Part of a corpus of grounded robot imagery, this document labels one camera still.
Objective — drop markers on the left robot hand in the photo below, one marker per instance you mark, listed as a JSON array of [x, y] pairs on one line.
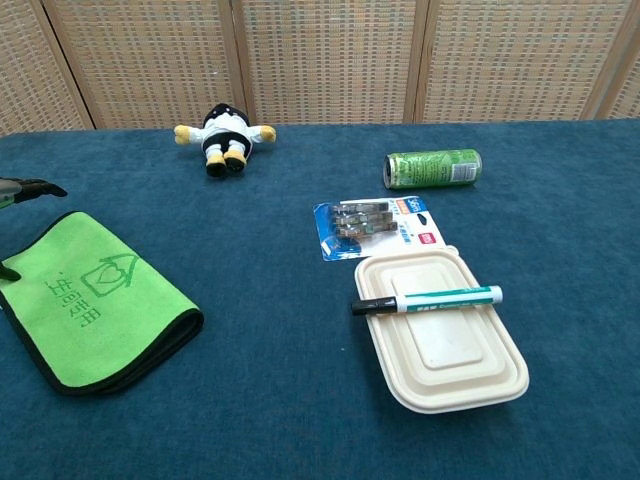
[[30, 190]]

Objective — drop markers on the grey and green cloth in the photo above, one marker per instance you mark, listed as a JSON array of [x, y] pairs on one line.
[[95, 305]]

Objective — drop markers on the black white plush toy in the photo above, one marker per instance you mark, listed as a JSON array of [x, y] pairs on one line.
[[225, 132]]

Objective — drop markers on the blue clip blister pack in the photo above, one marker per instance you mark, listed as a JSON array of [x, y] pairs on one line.
[[350, 240]]

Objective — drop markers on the woven wicker folding screen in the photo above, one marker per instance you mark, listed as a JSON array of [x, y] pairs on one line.
[[325, 55]]

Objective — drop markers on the blue table cover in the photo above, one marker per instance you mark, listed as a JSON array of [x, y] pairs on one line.
[[300, 425]]

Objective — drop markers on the green drink can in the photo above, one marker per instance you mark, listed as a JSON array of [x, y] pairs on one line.
[[432, 167]]

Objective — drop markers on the green white marker pen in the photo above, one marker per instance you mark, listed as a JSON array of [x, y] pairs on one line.
[[440, 300]]

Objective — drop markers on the cream lidded food box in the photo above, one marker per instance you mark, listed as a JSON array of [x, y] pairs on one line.
[[450, 350]]

